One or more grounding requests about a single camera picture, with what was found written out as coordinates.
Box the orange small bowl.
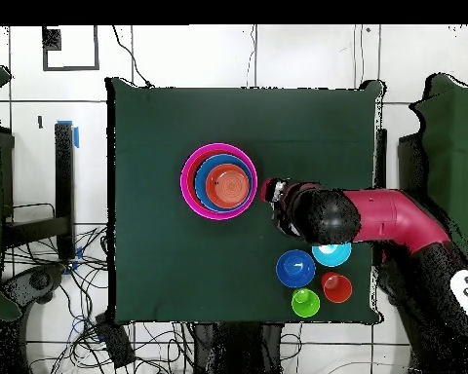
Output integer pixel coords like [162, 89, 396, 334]
[205, 163, 252, 208]

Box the dark blue small bowl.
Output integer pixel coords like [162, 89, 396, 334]
[275, 249, 317, 289]

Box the light blue small bowl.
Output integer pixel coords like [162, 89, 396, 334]
[311, 243, 353, 269]

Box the green plastic cup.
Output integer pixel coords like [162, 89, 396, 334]
[291, 287, 322, 318]

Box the orange plastic cup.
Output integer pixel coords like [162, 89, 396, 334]
[320, 271, 354, 304]

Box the blue medium bowl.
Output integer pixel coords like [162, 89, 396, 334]
[193, 153, 254, 213]

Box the pink large bowl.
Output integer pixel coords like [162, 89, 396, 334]
[179, 142, 259, 222]

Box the dark green tablecloth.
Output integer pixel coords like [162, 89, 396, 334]
[105, 76, 383, 326]

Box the black power strip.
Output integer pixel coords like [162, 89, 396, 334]
[94, 311, 137, 369]

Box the black floor stand base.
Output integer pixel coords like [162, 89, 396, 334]
[1, 262, 68, 307]

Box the black post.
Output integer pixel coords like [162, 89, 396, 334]
[373, 128, 389, 190]

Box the black cable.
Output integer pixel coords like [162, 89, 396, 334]
[111, 24, 154, 90]

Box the black frame with blue tape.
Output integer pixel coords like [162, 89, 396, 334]
[0, 119, 81, 276]

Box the black square floor frame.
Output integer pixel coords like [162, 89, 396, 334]
[41, 24, 101, 72]

